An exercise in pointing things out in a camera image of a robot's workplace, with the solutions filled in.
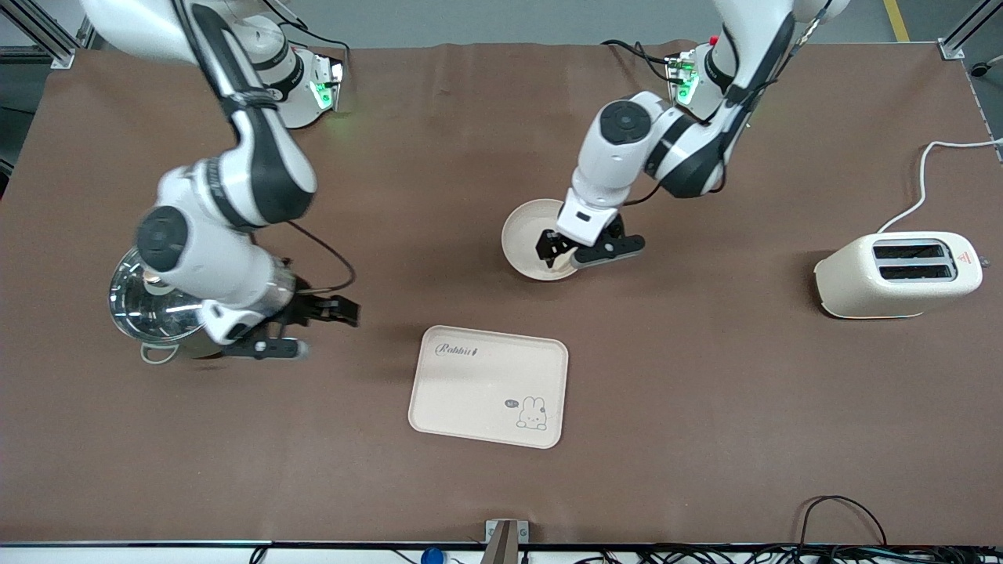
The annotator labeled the cream round plate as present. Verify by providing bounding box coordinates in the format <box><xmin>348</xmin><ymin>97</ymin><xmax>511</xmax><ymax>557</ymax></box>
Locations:
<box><xmin>501</xmin><ymin>199</ymin><xmax>585</xmax><ymax>282</ymax></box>

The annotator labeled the glass pot lid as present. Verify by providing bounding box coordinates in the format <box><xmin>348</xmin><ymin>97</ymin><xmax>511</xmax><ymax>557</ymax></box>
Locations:
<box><xmin>108</xmin><ymin>247</ymin><xmax>208</xmax><ymax>345</ymax></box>

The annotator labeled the cream rabbit print tray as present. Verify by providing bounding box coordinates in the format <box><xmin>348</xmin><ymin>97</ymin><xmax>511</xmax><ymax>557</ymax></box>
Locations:
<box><xmin>407</xmin><ymin>325</ymin><xmax>569</xmax><ymax>450</ymax></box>

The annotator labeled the brown table mat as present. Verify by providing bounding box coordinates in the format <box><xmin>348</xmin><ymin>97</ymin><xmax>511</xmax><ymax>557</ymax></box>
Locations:
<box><xmin>0</xmin><ymin>39</ymin><xmax>1003</xmax><ymax>546</ymax></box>

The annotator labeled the cream two-slot toaster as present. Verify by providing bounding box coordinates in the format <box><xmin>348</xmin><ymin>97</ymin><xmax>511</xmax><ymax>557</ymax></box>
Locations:
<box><xmin>813</xmin><ymin>231</ymin><xmax>983</xmax><ymax>320</ymax></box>

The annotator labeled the metal base connector bracket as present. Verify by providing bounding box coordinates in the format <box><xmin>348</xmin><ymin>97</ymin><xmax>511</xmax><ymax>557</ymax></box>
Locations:
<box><xmin>310</xmin><ymin>56</ymin><xmax>346</xmax><ymax>112</ymax></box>
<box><xmin>666</xmin><ymin>51</ymin><xmax>698</xmax><ymax>107</ymax></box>

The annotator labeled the black left arm base cable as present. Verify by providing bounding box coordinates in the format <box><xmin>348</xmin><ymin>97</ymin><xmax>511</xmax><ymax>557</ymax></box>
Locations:
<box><xmin>601</xmin><ymin>39</ymin><xmax>676</xmax><ymax>84</ymax></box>

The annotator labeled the black arm base cable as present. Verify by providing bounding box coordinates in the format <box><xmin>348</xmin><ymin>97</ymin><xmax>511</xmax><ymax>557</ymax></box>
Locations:
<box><xmin>601</xmin><ymin>39</ymin><xmax>676</xmax><ymax>84</ymax></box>
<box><xmin>274</xmin><ymin>16</ymin><xmax>351</xmax><ymax>60</ymax></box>

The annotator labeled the black right arm base cable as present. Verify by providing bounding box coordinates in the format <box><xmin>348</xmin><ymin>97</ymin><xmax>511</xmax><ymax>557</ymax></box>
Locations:
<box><xmin>274</xmin><ymin>16</ymin><xmax>351</xmax><ymax>60</ymax></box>

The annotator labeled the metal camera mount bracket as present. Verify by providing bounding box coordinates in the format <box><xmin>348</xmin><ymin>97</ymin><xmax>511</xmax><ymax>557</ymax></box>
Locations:
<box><xmin>485</xmin><ymin>519</ymin><xmax>530</xmax><ymax>564</ymax></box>

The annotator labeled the aluminium frame post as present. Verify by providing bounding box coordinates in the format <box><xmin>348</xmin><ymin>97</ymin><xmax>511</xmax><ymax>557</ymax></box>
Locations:
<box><xmin>0</xmin><ymin>0</ymin><xmax>99</xmax><ymax>71</ymax></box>
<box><xmin>939</xmin><ymin>0</ymin><xmax>1003</xmax><ymax>61</ymax></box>

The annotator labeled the white toaster power cable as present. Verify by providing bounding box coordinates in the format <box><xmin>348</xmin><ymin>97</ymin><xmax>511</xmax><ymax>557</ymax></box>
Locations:
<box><xmin>876</xmin><ymin>138</ymin><xmax>1003</xmax><ymax>235</ymax></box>

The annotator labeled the black looped cable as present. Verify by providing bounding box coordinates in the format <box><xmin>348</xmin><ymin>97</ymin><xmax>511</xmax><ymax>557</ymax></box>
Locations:
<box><xmin>799</xmin><ymin>495</ymin><xmax>888</xmax><ymax>549</ymax></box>

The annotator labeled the black cable bundle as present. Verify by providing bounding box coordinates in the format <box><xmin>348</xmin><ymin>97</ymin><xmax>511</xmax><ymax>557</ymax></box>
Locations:
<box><xmin>549</xmin><ymin>544</ymin><xmax>1003</xmax><ymax>564</ymax></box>

